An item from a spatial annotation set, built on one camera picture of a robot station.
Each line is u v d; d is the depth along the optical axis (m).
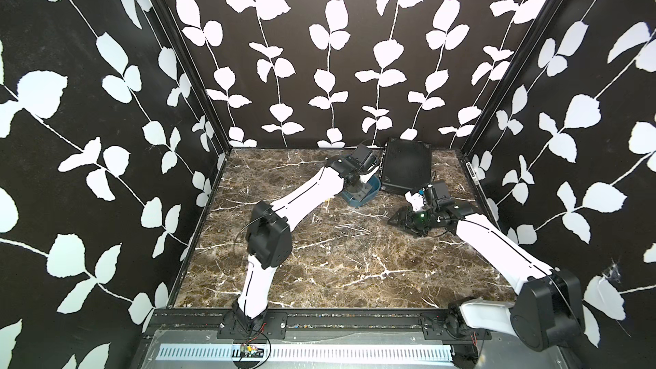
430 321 0.75
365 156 0.67
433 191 0.67
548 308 0.41
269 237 0.50
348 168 0.61
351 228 0.95
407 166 1.38
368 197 0.76
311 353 0.70
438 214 0.61
